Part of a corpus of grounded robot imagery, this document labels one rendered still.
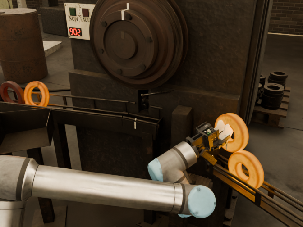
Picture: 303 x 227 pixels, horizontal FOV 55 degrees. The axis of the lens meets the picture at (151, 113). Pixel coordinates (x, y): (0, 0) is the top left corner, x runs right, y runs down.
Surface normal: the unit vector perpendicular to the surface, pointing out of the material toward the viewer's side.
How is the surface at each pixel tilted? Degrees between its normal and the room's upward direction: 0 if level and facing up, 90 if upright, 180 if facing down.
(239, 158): 90
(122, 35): 90
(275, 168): 0
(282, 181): 0
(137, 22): 90
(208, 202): 54
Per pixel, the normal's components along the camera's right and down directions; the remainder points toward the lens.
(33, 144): -0.08, -0.88
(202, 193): 0.30, -0.19
